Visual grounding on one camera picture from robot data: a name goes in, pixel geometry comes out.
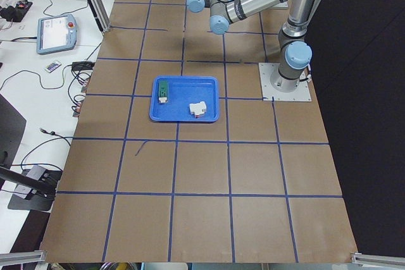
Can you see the black power adapter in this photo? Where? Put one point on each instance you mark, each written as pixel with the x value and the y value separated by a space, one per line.
pixel 82 65

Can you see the small remote control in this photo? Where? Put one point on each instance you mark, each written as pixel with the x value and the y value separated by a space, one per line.
pixel 54 65

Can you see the aluminium bar bottom right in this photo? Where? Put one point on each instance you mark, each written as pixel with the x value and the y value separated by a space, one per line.
pixel 377 260

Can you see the blue plastic tray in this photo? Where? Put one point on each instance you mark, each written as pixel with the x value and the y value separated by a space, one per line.
pixel 183 90

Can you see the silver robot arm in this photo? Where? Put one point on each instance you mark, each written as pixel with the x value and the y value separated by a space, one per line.
pixel 295 53

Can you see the near blue teach pendant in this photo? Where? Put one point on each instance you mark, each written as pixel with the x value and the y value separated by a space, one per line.
pixel 56 34

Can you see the aluminium bar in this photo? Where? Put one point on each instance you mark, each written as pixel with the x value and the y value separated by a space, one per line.
pixel 22 257
pixel 377 260

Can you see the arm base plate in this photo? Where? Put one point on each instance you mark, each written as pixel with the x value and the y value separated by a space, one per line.
pixel 276 88

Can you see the black device with red button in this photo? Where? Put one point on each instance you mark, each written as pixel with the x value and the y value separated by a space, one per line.
pixel 16 13

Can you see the green electrical switch module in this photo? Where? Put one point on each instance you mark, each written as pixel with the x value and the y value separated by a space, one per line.
pixel 162 91

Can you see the white grey circuit breaker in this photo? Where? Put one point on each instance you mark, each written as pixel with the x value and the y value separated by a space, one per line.
pixel 198 109

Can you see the aluminium bar bottom left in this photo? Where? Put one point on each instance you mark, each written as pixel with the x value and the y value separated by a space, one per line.
pixel 22 257

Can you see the grey usb hub box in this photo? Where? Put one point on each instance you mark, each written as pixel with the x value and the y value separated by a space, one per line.
pixel 38 173

